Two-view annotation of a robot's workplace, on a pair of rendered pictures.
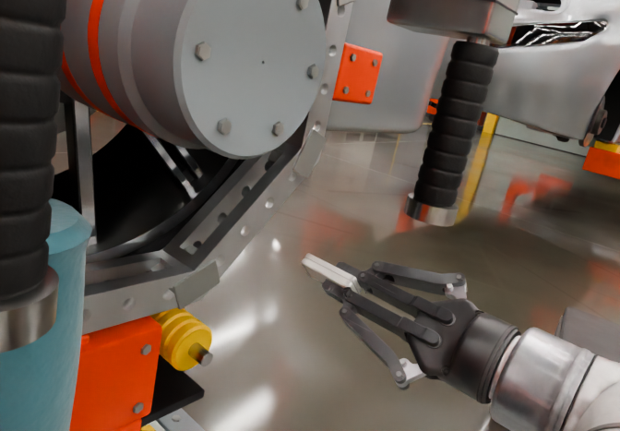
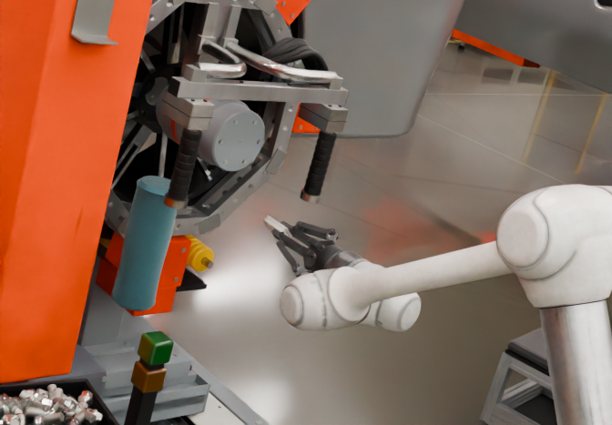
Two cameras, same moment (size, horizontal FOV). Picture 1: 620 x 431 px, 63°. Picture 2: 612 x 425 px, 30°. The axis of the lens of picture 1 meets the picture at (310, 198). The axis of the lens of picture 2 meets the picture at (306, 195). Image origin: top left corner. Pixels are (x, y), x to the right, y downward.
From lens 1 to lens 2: 1.91 m
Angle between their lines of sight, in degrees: 7
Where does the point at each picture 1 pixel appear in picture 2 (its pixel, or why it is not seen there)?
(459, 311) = (327, 245)
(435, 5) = (311, 116)
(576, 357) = (355, 259)
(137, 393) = (177, 271)
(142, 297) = (184, 225)
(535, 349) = (342, 256)
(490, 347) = (328, 256)
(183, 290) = (202, 225)
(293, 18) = (251, 127)
